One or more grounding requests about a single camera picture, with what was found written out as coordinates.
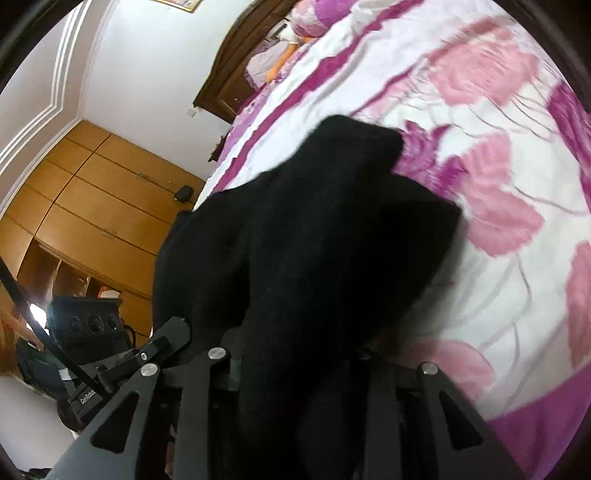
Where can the white orange plush toy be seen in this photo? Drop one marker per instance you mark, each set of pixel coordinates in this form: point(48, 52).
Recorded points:
point(282, 57)

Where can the dark wooden headboard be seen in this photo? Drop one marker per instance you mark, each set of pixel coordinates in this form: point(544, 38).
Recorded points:
point(221, 87)

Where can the wooden wardrobe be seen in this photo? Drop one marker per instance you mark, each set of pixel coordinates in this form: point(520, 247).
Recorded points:
point(92, 184)

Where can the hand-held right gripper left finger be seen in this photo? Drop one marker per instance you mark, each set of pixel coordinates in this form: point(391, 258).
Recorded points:
point(207, 383)

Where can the black buttoned cardigan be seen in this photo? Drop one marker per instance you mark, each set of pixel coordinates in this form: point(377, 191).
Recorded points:
point(300, 230)

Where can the pale purple pillow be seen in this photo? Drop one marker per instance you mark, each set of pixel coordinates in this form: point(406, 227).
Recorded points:
point(261, 67)

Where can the pink purple floral bedspread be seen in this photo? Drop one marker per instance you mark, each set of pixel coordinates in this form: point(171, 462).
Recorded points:
point(485, 115)

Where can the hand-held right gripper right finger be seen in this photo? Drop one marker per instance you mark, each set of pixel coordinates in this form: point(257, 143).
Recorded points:
point(378, 415)

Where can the dark bag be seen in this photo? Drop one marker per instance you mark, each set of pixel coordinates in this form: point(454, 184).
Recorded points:
point(32, 369)

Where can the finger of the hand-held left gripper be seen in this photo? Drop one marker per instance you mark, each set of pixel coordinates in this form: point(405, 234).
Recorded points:
point(168, 337)

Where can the dark wooden nightstand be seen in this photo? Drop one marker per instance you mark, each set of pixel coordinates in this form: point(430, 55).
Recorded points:
point(218, 152)

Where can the framed wall picture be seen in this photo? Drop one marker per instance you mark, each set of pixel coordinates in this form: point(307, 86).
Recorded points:
point(178, 3)

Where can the small black box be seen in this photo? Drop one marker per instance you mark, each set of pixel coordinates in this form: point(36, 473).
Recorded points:
point(183, 193)

